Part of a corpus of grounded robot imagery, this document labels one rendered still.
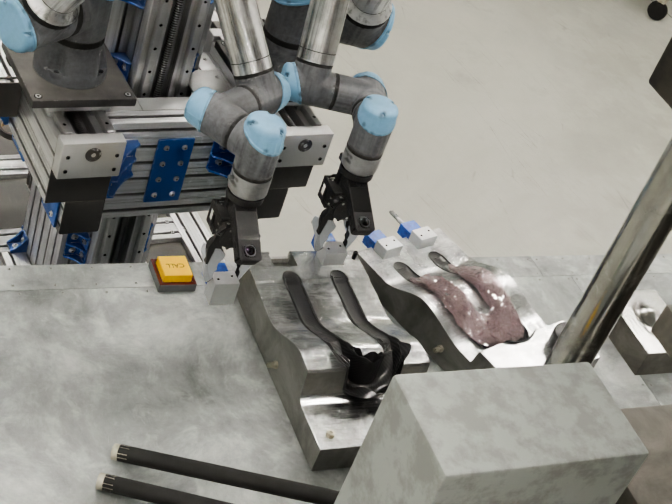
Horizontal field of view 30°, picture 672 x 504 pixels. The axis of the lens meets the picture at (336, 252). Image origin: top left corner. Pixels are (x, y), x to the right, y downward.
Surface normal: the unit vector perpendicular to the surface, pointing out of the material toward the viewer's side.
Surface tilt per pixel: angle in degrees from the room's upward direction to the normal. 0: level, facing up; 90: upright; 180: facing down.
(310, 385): 84
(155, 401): 0
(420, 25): 0
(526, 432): 0
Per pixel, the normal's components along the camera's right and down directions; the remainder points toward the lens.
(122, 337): 0.29, -0.75
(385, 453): -0.89, 0.01
